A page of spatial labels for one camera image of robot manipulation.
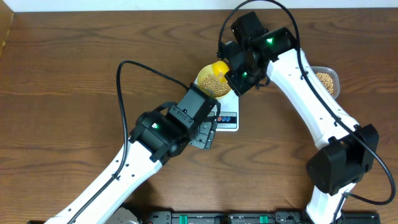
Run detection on yellow plastic scoop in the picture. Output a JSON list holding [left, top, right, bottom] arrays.
[[211, 60, 229, 76]]

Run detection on yellow plastic bowl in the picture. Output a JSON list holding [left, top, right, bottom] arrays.
[[197, 64, 213, 85]]

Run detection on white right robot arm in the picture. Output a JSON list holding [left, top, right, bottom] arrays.
[[218, 12, 379, 223]]

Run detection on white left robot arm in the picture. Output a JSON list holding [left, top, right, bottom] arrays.
[[48, 84, 220, 223]]

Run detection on soybeans in bowl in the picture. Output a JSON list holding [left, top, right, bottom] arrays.
[[199, 73, 231, 97]]

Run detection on white digital kitchen scale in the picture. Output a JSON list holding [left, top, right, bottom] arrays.
[[193, 75, 240, 133]]

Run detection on clear plastic soybean container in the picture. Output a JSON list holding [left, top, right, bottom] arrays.
[[311, 67, 340, 99]]

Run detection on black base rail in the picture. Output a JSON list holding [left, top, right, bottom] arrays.
[[124, 207, 382, 224]]

